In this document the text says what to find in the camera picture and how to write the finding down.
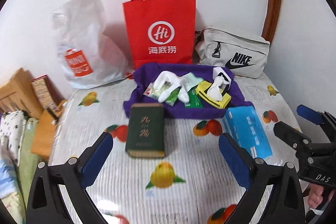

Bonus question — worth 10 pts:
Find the blue tissue pack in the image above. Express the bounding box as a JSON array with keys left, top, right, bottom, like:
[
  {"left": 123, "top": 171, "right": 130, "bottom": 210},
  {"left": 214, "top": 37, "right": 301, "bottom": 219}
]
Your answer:
[{"left": 223, "top": 106, "right": 273, "bottom": 159}]

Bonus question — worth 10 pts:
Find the dark green box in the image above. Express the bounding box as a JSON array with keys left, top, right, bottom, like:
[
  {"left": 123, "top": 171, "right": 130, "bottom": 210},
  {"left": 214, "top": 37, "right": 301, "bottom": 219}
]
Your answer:
[{"left": 125, "top": 103, "right": 165, "bottom": 159}]

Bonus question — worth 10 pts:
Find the white tissue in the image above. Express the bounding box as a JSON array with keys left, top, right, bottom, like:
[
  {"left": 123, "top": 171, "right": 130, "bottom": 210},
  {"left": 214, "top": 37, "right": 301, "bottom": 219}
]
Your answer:
[{"left": 207, "top": 76, "right": 228, "bottom": 101}]

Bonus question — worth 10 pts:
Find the green packet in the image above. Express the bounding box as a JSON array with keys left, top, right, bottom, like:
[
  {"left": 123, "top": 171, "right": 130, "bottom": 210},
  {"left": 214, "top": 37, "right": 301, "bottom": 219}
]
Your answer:
[{"left": 184, "top": 88, "right": 203, "bottom": 109}]

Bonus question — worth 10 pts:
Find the small fruit print packet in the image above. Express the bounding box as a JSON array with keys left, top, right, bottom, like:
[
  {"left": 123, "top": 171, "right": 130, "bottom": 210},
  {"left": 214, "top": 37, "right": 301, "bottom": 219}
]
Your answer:
[{"left": 143, "top": 83, "right": 159, "bottom": 100}]

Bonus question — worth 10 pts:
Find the right hand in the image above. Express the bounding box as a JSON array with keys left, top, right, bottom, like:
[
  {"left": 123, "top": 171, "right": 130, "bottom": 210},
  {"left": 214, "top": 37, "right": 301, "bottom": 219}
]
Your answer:
[{"left": 307, "top": 183, "right": 324, "bottom": 209}]

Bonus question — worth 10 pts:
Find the green blanket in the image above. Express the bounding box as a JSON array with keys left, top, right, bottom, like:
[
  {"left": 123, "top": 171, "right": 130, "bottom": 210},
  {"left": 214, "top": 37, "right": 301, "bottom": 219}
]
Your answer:
[{"left": 17, "top": 118, "right": 41, "bottom": 207}]

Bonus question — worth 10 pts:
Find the orange cloth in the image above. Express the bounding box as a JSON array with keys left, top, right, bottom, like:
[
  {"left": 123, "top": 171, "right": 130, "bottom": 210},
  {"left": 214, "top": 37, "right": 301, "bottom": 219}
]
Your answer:
[{"left": 30, "top": 110, "right": 57, "bottom": 161}]

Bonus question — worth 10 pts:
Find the white dotted cloth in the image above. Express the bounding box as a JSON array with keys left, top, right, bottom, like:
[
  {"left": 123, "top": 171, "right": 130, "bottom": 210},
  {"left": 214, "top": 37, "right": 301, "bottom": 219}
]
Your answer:
[{"left": 1, "top": 110, "right": 27, "bottom": 166}]

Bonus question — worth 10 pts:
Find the brown patterned box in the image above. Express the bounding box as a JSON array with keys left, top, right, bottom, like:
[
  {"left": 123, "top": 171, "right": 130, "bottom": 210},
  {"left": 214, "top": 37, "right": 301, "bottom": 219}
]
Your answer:
[{"left": 31, "top": 75, "right": 63, "bottom": 116}]

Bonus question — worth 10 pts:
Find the grey Nike bag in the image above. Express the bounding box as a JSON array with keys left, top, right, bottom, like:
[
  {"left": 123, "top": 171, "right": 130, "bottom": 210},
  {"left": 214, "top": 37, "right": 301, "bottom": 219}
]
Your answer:
[{"left": 195, "top": 27, "right": 270, "bottom": 79}]

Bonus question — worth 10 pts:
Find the white plastic bag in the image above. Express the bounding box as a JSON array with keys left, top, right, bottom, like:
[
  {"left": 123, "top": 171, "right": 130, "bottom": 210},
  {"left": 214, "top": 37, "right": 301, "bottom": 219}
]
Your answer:
[{"left": 51, "top": 0, "right": 129, "bottom": 90}]

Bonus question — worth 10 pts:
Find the purple towel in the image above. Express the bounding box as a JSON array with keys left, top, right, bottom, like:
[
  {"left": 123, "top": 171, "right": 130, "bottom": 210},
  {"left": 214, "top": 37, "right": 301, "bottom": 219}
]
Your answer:
[{"left": 123, "top": 63, "right": 253, "bottom": 120}]

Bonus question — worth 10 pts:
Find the red paper shopping bag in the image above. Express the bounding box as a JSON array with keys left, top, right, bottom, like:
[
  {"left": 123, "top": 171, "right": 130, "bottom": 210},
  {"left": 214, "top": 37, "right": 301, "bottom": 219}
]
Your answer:
[{"left": 123, "top": 0, "right": 196, "bottom": 69}]

